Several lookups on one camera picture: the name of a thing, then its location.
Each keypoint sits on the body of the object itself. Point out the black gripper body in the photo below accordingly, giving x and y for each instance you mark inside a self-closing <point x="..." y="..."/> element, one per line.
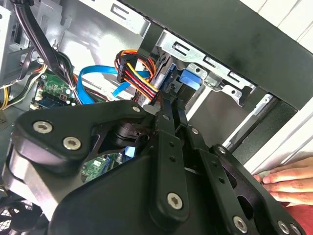
<point x="117" y="200"/>

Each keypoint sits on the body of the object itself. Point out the person's right hand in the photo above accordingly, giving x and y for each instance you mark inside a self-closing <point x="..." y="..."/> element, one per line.
<point x="293" y="176"/>

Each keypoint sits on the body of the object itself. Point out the hard disk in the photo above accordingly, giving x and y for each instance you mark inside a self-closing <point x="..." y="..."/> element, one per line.
<point x="189" y="79"/>

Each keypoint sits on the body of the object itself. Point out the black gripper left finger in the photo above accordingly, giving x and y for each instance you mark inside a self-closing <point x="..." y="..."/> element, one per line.
<point x="61" y="122"/>

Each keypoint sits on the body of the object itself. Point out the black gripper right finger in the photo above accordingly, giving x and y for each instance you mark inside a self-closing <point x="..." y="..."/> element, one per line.
<point x="220" y="176"/>

